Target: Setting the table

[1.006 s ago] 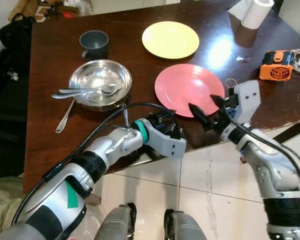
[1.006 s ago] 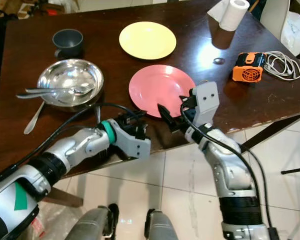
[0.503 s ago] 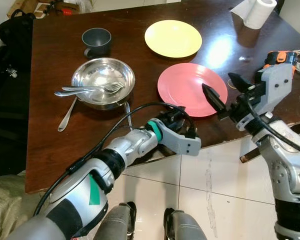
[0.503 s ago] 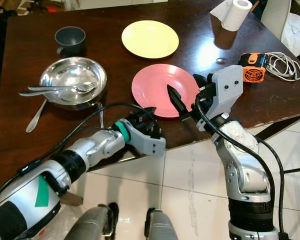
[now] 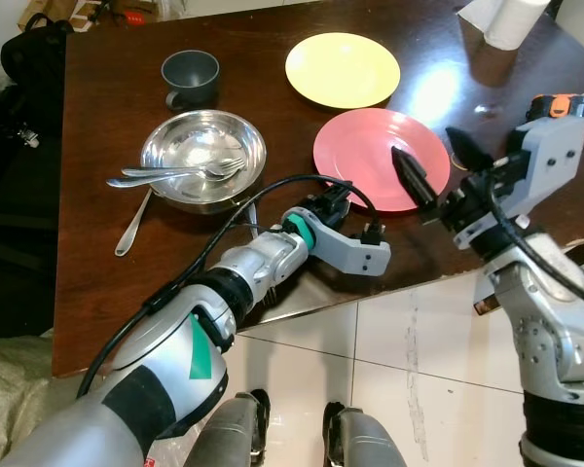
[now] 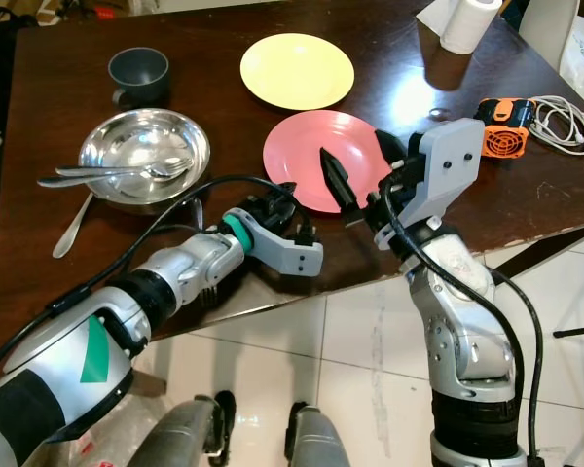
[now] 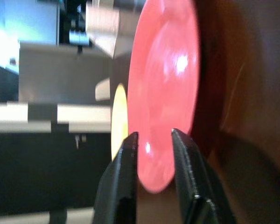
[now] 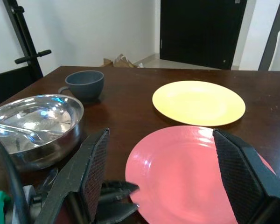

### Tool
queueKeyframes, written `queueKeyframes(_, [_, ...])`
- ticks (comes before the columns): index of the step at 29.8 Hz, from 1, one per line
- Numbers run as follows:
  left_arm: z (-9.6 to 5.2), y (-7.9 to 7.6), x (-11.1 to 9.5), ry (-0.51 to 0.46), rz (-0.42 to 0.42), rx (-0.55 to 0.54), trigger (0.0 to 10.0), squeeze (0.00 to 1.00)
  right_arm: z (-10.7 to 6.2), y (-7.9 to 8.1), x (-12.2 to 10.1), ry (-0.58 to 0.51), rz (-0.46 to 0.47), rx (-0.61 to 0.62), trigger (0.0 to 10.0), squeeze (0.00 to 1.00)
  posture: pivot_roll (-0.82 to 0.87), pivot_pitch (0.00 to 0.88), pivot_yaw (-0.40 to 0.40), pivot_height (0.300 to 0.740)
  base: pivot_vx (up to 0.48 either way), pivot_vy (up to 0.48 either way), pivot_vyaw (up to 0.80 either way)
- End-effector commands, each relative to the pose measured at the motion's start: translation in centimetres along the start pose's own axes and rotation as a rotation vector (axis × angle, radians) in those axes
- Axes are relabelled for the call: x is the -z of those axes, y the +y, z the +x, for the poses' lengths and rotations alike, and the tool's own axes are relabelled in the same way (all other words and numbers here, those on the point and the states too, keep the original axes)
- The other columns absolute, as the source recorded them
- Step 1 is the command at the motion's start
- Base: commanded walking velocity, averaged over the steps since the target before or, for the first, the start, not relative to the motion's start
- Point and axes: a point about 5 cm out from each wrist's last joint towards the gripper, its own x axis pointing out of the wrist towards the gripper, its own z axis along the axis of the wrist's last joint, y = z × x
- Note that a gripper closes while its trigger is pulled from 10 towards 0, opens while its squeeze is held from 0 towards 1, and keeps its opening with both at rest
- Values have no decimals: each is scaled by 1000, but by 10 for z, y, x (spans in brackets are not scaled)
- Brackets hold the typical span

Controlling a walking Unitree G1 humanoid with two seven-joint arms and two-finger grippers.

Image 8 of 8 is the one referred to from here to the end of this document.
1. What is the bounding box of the black panel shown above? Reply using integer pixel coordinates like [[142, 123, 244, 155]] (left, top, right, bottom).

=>
[[0, 66, 44, 109]]

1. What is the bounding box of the yellow round plate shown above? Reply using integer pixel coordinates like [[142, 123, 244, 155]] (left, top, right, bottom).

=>
[[152, 80, 246, 126]]

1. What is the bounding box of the shiny steel bowl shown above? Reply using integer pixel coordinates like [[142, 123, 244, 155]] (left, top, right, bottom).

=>
[[0, 94, 84, 171]]

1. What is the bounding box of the silver metal spoon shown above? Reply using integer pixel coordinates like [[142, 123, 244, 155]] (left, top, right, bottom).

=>
[[0, 120, 46, 145]]

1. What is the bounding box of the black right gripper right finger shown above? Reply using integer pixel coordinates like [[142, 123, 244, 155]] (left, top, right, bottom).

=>
[[212, 128, 280, 224]]

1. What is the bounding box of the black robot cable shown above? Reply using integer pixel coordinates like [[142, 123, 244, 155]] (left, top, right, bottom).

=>
[[0, 134, 30, 224]]

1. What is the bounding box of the black metal frame with handles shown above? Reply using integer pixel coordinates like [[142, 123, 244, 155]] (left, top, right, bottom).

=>
[[2, 0, 52, 81]]

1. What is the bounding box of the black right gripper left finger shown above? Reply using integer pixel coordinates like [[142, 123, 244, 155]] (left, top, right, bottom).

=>
[[34, 127, 111, 224]]

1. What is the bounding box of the grey cup with handle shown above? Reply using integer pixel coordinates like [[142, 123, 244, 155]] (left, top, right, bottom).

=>
[[58, 70, 105, 103]]

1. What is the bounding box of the black door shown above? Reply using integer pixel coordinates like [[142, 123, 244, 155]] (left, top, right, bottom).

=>
[[160, 0, 248, 70]]

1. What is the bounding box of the pink round plate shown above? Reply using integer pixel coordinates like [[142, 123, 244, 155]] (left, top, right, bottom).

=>
[[125, 125, 277, 224]]

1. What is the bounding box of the brown paper bag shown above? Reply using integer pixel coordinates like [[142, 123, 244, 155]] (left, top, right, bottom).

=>
[[100, 54, 139, 68]]

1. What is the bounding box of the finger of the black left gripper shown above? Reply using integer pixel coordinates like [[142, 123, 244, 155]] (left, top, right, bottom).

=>
[[99, 179, 140, 202], [94, 202, 140, 224]]

